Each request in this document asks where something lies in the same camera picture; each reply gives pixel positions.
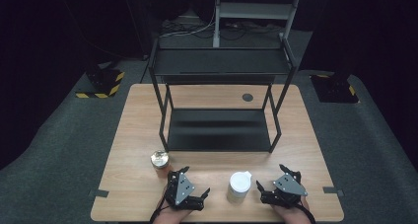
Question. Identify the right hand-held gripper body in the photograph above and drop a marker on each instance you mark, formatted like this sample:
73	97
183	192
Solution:
289	187

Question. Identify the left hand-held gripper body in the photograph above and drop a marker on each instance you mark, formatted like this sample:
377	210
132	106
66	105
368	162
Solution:
184	189

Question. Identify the small jar with silver lid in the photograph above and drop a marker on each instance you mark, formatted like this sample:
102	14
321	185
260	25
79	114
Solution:
160	159

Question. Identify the black metal two-tier shelf rack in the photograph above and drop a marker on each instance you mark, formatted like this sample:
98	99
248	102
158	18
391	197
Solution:
217	128

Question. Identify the person's right hand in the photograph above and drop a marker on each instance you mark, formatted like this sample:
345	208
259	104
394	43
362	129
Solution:
292	214

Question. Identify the person's left hand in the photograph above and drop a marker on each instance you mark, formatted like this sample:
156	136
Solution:
171	216

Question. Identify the grey tape strip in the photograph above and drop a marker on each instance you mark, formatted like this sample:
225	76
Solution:
98	193
332	191

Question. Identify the round black table grommet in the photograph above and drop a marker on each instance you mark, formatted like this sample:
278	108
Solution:
247	97

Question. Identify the grey metal stand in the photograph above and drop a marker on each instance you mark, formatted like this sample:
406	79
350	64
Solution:
253	11

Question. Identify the yellow-black striped base plate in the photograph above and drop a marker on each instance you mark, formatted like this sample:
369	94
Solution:
102	82
335	89

